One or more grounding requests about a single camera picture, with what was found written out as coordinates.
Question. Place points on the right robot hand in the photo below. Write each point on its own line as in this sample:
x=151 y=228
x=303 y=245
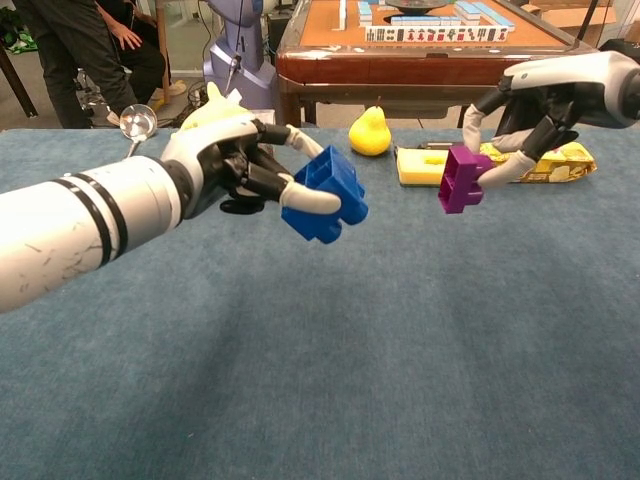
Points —
x=565 y=75

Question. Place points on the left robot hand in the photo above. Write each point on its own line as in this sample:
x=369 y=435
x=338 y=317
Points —
x=215 y=150

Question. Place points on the blue building block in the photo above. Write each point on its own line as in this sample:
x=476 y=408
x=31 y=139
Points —
x=345 y=185

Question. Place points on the purple building block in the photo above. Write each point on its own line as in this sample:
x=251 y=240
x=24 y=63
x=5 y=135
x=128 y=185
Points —
x=457 y=175

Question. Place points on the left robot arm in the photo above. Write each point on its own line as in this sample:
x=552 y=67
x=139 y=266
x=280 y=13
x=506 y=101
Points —
x=75 y=225

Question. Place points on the lavender robot base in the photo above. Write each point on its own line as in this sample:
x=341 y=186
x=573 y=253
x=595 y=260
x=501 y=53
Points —
x=252 y=80

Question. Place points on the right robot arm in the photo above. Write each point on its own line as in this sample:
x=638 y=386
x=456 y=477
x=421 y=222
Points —
x=634 y=90

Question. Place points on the yellow plush toy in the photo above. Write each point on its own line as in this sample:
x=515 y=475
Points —
x=220 y=111

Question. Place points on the black pole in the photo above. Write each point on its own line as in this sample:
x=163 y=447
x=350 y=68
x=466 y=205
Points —
x=587 y=22

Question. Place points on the black bag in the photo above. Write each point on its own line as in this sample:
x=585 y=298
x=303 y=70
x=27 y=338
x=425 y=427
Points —
x=631 y=45

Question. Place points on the gold snack packet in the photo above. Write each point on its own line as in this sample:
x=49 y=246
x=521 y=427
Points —
x=565 y=167

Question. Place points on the blue-backed mahjong tile row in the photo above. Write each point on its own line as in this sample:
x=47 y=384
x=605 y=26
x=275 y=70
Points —
x=425 y=21
x=482 y=12
x=365 y=12

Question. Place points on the person in tan shoes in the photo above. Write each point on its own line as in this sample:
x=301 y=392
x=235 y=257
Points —
x=145 y=65

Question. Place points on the face-showing mahjong tile row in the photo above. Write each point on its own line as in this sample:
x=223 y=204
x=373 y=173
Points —
x=435 y=34

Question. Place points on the brown mahjong table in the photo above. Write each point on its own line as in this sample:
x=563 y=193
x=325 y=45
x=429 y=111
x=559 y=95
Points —
x=425 y=67

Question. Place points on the yellow pear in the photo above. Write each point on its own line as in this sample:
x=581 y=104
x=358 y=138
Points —
x=370 y=135

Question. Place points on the dark bowl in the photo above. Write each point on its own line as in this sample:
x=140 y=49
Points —
x=415 y=5

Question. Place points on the person in black trousers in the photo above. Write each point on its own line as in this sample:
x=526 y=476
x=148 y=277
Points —
x=75 y=50

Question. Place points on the yellow sponge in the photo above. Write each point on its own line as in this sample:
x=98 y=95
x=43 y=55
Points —
x=415 y=171

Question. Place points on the dark furniture leg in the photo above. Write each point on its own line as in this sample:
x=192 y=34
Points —
x=17 y=82

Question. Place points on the wooden post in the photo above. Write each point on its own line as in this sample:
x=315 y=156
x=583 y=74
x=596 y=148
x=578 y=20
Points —
x=163 y=20

